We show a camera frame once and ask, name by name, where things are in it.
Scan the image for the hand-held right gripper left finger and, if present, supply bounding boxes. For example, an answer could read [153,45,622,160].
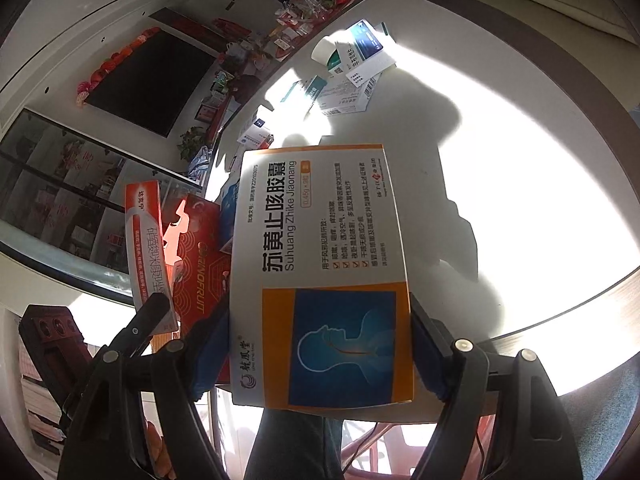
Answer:
[56,305,236,480]

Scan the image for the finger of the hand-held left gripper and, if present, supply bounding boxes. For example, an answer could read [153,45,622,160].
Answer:
[106,291,172,357]

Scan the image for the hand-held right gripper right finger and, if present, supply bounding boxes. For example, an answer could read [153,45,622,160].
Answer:
[409,292,583,480]

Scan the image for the red cardboard box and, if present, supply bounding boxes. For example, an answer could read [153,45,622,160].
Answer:
[150,195,233,356]

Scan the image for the red white medicine box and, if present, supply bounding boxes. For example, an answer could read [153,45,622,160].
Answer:
[124,180,182,336]

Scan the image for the orange white medicine box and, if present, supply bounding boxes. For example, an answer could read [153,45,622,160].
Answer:
[229,145,416,408]

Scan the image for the white medicine box green logo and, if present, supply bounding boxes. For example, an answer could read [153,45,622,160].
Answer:
[347,52,397,83]

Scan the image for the red wooden chair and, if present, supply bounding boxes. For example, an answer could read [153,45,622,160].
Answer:
[342,420,436,480]

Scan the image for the person's leg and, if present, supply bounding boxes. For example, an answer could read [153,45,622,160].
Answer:
[242,405,346,480]

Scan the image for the large blue white medicine box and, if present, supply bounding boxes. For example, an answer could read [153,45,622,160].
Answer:
[217,180,246,256]

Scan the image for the glass display cabinet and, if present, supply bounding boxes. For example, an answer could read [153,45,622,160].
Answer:
[0,107,201,291]

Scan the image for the striped cloth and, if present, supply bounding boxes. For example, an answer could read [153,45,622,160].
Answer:
[187,146,216,176]

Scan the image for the potted plant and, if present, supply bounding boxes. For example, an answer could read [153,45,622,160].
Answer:
[177,127,208,161]

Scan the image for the television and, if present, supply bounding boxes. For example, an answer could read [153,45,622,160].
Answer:
[85,27,218,138]

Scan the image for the flower garland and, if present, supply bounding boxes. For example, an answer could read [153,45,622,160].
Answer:
[75,27,161,108]

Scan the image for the small teal white medicine box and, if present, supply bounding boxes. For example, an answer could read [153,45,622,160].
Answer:
[287,76,328,111]

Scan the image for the small white green medicine box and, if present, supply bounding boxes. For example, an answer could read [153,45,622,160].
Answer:
[327,45,361,77]

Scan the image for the yellow black tape roll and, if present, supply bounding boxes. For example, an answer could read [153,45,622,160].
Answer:
[311,36,346,67]

